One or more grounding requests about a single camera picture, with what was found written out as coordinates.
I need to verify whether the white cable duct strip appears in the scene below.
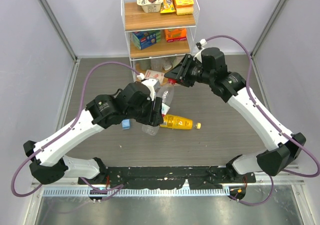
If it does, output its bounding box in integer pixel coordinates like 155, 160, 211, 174
42, 186, 230, 198

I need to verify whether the white wire shelf rack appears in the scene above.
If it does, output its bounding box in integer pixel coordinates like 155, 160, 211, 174
120, 0, 201, 90

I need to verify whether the yellow sponge pack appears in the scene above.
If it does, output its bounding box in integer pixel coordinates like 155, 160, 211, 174
173, 0, 194, 16

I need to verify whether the blue green box pack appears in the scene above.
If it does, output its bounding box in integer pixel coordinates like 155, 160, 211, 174
131, 30, 161, 50

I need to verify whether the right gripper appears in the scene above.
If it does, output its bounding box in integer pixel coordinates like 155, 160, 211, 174
164, 54, 214, 88

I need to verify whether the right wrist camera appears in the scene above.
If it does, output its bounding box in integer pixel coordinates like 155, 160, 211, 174
193, 38, 207, 62

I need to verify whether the small white bottle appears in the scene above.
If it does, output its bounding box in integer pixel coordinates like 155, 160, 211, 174
162, 58, 173, 71

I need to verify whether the orange snack box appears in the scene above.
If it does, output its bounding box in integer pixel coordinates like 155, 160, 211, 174
164, 28, 187, 43

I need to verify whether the yellow juice bottle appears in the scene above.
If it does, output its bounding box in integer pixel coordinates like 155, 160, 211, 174
159, 114, 202, 130

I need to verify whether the small blue-label water bottle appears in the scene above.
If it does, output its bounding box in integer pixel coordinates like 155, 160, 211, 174
121, 119, 131, 130

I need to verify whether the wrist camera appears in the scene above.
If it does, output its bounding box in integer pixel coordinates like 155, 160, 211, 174
136, 73, 160, 101
193, 38, 207, 62

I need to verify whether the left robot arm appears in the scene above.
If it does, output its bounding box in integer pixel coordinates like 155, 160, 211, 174
23, 78, 163, 185

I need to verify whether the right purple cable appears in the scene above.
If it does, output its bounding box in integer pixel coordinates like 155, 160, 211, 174
203, 34, 320, 206

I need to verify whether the red bottle cap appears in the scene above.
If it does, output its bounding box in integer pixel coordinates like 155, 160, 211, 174
168, 79, 176, 85

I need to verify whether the clear red-label water bottle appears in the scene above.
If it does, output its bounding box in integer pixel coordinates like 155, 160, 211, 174
142, 78, 176, 136

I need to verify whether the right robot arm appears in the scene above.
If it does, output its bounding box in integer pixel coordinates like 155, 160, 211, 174
164, 47, 306, 183

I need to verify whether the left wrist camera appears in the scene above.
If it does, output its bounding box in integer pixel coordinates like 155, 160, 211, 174
136, 73, 160, 101

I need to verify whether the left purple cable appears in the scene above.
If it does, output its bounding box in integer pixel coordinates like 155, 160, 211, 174
11, 61, 142, 198

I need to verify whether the purple cable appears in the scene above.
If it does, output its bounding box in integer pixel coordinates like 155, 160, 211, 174
11, 61, 142, 198
203, 34, 320, 206

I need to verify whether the clear plastic cup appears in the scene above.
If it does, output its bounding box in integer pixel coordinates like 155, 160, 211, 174
150, 58, 164, 72

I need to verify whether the red white card box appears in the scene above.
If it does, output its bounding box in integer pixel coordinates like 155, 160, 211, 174
144, 69, 165, 84

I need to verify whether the yellow candy bag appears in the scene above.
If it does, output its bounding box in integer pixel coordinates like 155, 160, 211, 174
160, 0, 176, 14

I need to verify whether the chocolate pudding cup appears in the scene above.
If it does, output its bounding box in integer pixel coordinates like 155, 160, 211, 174
136, 0, 163, 13

